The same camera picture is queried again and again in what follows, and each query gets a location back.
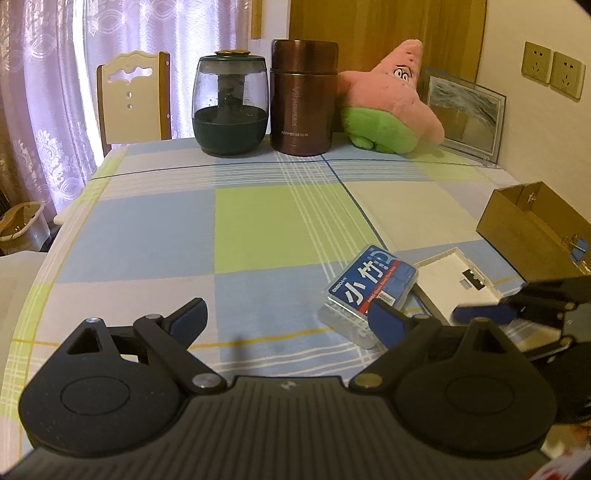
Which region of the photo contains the wooden door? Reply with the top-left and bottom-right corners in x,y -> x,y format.
288,0 -> 488,88

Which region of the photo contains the glass picture frame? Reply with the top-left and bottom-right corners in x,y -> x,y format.
418,66 -> 507,167

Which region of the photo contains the white red printed cloth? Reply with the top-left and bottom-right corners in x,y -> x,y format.
536,450 -> 591,480

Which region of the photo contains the clear plastic bag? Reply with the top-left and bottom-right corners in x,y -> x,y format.
318,244 -> 420,350

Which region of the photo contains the brown metal thermos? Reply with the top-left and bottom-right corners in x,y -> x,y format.
269,39 -> 340,156

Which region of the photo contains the dark green glass jar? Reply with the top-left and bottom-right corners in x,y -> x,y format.
192,48 -> 270,156

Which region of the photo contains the pink starfish plush toy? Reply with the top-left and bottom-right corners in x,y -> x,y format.
339,40 -> 445,154

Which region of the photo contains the beige wall socket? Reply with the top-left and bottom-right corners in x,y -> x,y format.
521,41 -> 555,85
549,51 -> 587,101

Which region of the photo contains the checkered tablecloth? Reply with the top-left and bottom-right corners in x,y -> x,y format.
0,136 -> 591,457

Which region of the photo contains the brown cardboard box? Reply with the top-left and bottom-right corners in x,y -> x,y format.
476,181 -> 591,283

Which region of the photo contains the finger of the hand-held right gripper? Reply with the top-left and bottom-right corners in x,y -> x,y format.
522,336 -> 575,364
451,276 -> 591,328

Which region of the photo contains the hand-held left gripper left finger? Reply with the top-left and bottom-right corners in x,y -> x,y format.
67,298 -> 227,395

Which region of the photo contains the beige basket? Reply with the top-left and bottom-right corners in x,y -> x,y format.
0,200 -> 47,254

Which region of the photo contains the blue binder clip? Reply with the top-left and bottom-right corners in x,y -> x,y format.
561,234 -> 591,264

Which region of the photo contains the purple lace curtain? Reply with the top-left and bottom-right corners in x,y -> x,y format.
0,0 -> 289,217

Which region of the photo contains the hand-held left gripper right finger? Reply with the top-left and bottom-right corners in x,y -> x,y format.
348,298 -> 525,393

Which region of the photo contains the cream wooden chair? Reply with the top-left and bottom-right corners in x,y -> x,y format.
96,51 -> 172,158

